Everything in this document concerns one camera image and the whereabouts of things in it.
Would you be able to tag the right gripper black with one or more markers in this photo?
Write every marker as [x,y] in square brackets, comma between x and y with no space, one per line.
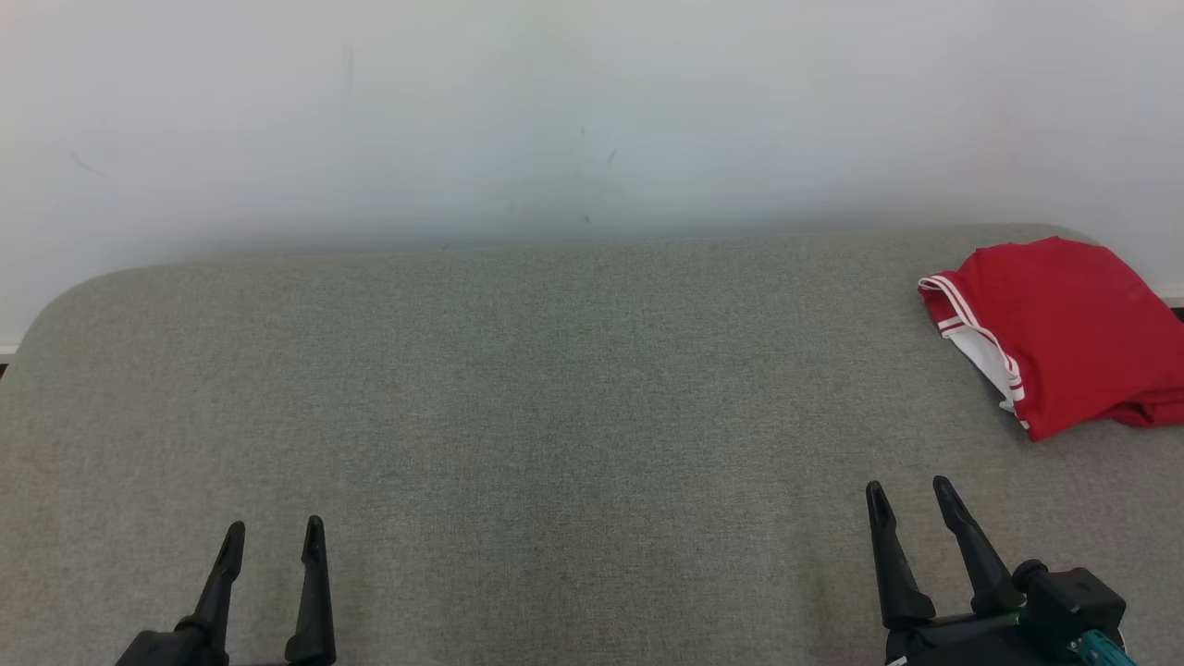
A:
[971,643]

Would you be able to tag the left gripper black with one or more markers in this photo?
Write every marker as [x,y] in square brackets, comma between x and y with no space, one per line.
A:
[166,649]

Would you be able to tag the grey fabric sofa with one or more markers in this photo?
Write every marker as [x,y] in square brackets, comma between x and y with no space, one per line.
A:
[509,416]

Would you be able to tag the red lettered basketball jersey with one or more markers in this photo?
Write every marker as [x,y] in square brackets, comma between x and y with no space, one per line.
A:
[1064,324]

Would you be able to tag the white and black baseboard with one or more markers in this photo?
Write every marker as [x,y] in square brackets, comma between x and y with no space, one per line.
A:
[1173,303]

